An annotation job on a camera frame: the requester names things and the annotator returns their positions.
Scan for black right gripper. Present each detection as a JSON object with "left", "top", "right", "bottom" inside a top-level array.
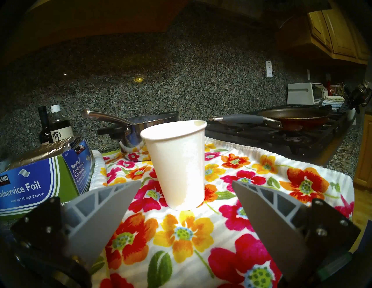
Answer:
[{"left": 338, "top": 84, "right": 367, "bottom": 114}]

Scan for folded blue cloth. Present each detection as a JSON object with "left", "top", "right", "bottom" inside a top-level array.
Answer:
[{"left": 321, "top": 100, "right": 343, "bottom": 111}]

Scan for soy sauce bottle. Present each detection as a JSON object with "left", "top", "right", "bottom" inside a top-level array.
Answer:
[{"left": 49, "top": 105, "right": 74, "bottom": 143}]

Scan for black cast iron grate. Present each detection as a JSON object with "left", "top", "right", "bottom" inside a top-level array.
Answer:
[{"left": 206, "top": 112, "right": 349, "bottom": 154}]

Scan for blue foil sheet box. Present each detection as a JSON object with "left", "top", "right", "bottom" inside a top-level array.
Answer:
[{"left": 0, "top": 136, "right": 95, "bottom": 219}]

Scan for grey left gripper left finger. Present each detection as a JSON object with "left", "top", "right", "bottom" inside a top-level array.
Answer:
[{"left": 10, "top": 181, "right": 142, "bottom": 266}]

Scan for brown frying pan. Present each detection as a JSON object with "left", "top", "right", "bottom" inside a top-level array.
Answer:
[{"left": 208, "top": 107, "right": 332, "bottom": 132}]

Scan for dark glass bottle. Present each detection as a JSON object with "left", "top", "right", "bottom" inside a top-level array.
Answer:
[{"left": 38, "top": 106, "right": 53, "bottom": 145}]

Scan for stainless steel saucepan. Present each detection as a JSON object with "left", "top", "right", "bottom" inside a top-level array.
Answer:
[{"left": 81, "top": 109, "right": 180, "bottom": 161}]

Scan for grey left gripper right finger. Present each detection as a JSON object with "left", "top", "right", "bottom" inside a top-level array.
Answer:
[{"left": 232, "top": 180, "right": 361, "bottom": 282}]

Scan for wooden upper cabinet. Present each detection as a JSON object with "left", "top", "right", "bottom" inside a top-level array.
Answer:
[
  {"left": 0, "top": 0, "right": 189, "bottom": 58},
  {"left": 307, "top": 7, "right": 371, "bottom": 65}
]

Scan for floral kitchen towel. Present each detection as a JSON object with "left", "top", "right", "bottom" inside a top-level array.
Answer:
[{"left": 90, "top": 136, "right": 355, "bottom": 288}]

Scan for stainless steel gas cooktop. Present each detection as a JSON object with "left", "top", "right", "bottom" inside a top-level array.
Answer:
[{"left": 205, "top": 106, "right": 356, "bottom": 168}]

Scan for wooden lower cabinets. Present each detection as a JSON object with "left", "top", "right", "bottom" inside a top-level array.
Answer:
[{"left": 353, "top": 113, "right": 372, "bottom": 189}]

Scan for white toaster oven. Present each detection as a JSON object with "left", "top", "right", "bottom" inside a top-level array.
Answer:
[{"left": 287, "top": 82, "right": 325, "bottom": 105}]

